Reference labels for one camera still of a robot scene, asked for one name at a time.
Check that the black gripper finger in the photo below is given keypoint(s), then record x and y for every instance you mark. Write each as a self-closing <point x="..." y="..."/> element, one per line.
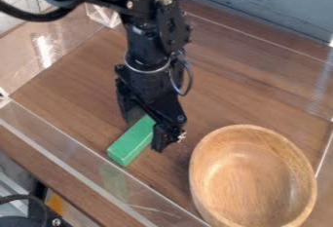
<point x="164" y="135"/>
<point x="129" y="109"/>

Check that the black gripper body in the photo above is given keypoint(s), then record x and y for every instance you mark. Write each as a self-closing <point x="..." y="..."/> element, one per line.
<point x="153" y="93"/>

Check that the green rectangular block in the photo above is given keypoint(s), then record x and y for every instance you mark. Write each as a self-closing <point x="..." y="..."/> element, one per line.
<point x="131" y="142"/>

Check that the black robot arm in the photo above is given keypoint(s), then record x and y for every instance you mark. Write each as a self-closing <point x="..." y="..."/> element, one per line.
<point x="157" y="32"/>

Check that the brown wooden bowl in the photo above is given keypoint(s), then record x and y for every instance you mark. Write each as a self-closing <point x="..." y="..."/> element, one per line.
<point x="251" y="179"/>

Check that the black device lower left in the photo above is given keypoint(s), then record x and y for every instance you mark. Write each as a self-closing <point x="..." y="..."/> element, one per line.
<point x="49" y="219"/>

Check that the clear acrylic corner bracket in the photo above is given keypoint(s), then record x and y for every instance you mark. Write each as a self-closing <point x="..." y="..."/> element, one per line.
<point x="103" y="15"/>

